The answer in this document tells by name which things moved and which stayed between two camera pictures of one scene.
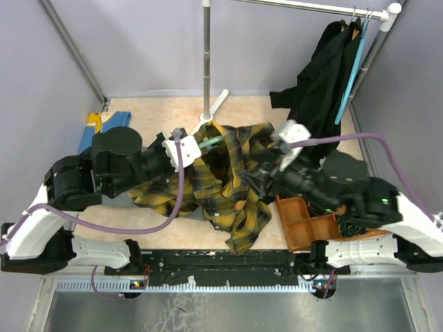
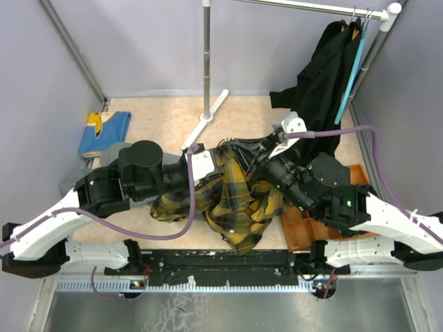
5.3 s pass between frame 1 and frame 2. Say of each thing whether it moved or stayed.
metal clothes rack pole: stayed
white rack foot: stayed
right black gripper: moved
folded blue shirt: stayed
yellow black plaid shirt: moved
